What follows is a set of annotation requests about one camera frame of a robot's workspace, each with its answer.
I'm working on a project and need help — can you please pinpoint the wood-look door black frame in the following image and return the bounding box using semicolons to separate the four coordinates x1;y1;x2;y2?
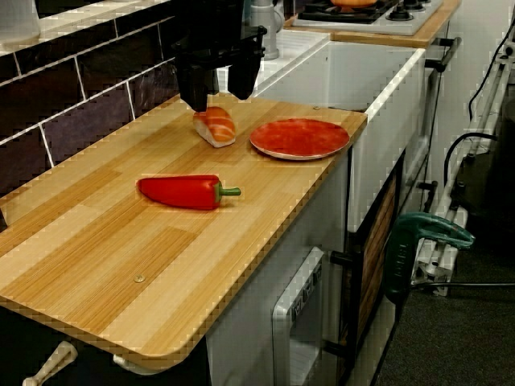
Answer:
348;152;406;371

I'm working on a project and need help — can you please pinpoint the cream ledge shelf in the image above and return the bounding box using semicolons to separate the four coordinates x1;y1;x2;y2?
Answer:
0;0;174;57

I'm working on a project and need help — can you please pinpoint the white kitchen cabinet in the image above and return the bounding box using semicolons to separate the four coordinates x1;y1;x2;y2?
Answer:
204;154;351;386

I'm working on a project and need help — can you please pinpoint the black oven handle bar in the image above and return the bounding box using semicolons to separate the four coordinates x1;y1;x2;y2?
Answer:
424;36;463;74

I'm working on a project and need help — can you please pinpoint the aluminium frame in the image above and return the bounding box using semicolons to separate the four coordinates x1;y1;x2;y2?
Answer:
414;39;515;298

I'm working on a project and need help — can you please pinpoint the white toy stove top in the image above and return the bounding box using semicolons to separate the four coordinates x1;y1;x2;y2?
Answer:
292;0;443;36

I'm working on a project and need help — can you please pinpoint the white dispenser panel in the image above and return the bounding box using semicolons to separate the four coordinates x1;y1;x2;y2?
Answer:
271;247;325;386

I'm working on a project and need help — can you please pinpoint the red round plate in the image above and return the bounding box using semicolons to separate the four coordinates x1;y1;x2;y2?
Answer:
249;118;350;162

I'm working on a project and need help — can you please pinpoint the grey toy faucet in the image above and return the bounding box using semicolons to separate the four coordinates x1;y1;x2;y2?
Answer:
251;0;287;61

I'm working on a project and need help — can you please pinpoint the black cable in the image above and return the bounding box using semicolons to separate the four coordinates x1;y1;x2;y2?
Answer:
444;131;500;202
468;27;515;121

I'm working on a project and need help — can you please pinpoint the red bell pepper toy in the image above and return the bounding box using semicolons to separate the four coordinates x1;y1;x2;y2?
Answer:
137;175;241;211

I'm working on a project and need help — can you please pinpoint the white lidded jar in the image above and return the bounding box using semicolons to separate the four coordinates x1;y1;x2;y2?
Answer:
0;0;41;41

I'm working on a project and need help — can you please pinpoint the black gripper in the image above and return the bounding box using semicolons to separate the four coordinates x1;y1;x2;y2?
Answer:
171;23;269;113

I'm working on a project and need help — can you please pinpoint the white toy sink unit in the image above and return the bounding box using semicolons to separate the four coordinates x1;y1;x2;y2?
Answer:
216;30;427;234

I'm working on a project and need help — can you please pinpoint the salmon sushi toy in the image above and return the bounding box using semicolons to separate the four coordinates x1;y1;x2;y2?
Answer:
192;105;237;149

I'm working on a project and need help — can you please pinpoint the orange pot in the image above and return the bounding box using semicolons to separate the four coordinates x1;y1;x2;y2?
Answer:
329;0;379;8

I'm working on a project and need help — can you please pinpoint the black burner grate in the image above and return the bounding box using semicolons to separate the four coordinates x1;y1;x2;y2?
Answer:
299;0;399;23

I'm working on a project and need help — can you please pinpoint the black box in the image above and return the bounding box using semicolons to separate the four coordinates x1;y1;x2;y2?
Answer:
450;96;515;250

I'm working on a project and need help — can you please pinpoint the cream cabinet handle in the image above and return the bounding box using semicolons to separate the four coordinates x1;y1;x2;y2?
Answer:
112;353;170;376
22;340;78;386

